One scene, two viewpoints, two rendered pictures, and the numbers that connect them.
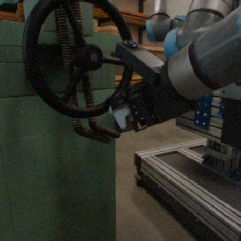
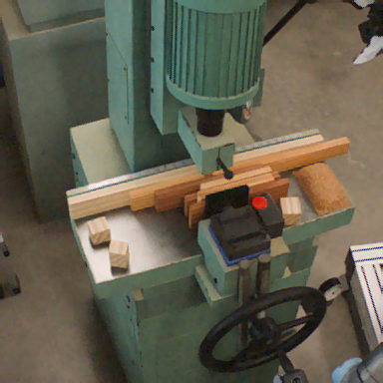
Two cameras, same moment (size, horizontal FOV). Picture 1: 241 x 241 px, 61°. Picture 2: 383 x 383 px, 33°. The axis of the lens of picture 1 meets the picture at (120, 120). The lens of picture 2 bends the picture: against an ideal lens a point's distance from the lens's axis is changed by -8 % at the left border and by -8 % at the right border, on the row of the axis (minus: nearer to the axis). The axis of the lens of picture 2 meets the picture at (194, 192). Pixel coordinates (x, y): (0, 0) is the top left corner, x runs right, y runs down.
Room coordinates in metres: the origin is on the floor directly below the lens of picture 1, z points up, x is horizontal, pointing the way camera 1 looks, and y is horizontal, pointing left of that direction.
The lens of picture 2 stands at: (-0.22, 0.03, 2.00)
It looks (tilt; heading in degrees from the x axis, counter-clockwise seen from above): 47 degrees down; 16
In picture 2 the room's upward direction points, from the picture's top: 3 degrees clockwise
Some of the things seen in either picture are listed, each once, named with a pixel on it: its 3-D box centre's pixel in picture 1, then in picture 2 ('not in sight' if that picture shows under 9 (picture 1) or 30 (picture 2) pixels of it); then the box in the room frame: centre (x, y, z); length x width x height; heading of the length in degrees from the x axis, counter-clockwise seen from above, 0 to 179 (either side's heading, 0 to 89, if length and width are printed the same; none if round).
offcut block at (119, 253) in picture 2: not in sight; (119, 253); (0.52, 0.39, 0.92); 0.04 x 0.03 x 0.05; 102
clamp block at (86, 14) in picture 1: (58, 19); (242, 250); (0.62, 0.17, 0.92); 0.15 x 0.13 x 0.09; 130
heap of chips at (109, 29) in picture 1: (108, 32); (323, 183); (0.86, 0.05, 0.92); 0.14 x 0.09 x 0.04; 40
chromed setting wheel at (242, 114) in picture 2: not in sight; (237, 98); (0.94, 0.28, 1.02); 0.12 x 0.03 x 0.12; 40
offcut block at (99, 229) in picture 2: not in sight; (99, 230); (0.56, 0.45, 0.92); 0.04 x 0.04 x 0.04; 43
